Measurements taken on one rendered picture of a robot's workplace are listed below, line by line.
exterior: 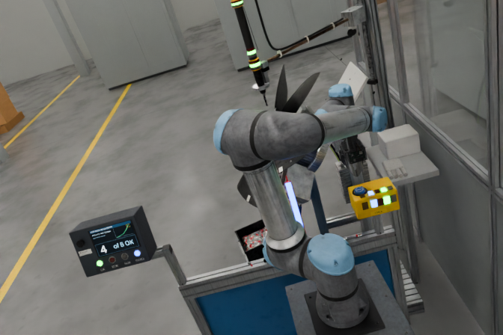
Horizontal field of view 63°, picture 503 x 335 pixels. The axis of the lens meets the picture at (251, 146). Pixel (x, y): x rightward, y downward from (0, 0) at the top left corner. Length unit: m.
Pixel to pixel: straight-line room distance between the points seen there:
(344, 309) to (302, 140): 0.52
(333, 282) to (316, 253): 0.09
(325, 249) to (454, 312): 1.52
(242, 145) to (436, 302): 1.88
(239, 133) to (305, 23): 6.42
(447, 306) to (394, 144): 0.97
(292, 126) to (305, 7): 6.42
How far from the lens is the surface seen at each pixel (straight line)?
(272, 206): 1.09
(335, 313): 1.24
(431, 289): 2.68
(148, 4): 8.79
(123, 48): 9.03
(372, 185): 1.63
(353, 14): 2.06
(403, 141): 2.13
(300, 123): 0.92
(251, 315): 1.95
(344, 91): 1.35
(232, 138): 0.96
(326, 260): 1.12
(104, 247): 1.66
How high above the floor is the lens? 2.01
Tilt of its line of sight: 26 degrees down
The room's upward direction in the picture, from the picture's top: 18 degrees counter-clockwise
